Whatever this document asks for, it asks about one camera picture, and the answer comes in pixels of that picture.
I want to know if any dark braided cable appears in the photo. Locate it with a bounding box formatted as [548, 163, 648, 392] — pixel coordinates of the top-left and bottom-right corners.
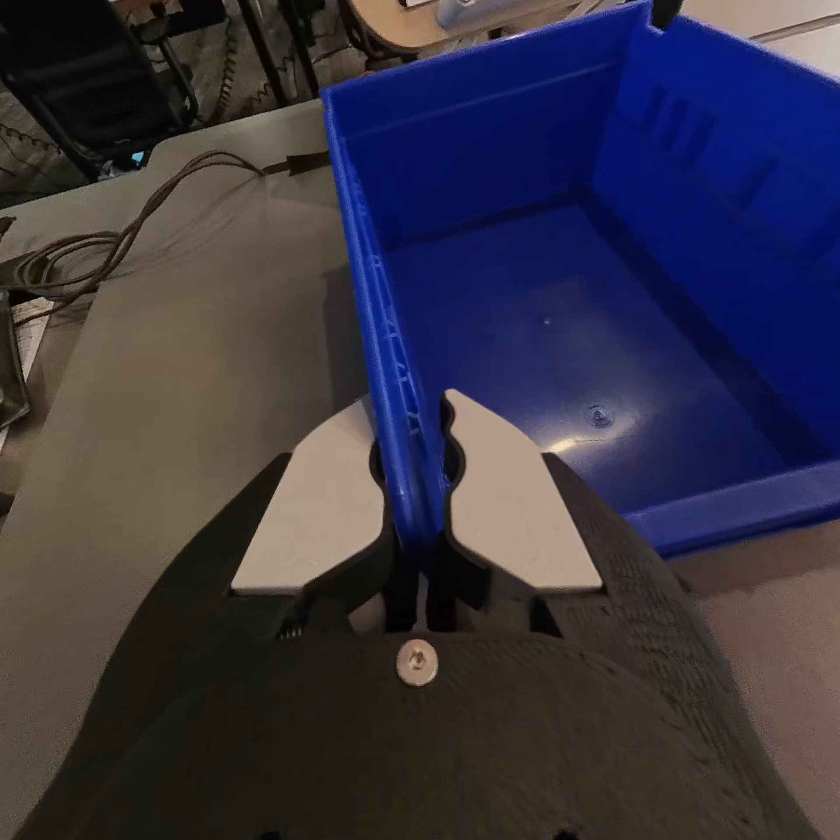
[13, 150, 329, 309]

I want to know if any white paper sheet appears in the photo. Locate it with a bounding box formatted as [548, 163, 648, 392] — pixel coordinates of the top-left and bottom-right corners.
[10, 298, 63, 371]

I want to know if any blue plastic bin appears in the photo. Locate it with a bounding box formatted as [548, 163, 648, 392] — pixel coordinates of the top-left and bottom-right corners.
[320, 0, 840, 559]

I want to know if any black office chair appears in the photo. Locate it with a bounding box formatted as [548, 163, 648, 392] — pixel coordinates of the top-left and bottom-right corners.
[0, 0, 201, 185]

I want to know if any dark bag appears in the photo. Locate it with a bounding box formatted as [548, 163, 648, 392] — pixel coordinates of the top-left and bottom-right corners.
[0, 289, 32, 434]

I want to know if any grey desk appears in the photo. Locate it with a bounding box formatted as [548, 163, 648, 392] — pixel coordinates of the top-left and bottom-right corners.
[0, 0, 840, 840]

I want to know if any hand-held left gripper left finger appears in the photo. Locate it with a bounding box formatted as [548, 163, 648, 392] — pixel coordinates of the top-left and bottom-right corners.
[230, 399, 387, 596]

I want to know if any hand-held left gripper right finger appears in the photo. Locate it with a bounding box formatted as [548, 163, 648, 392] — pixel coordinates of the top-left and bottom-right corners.
[440, 388, 605, 596]

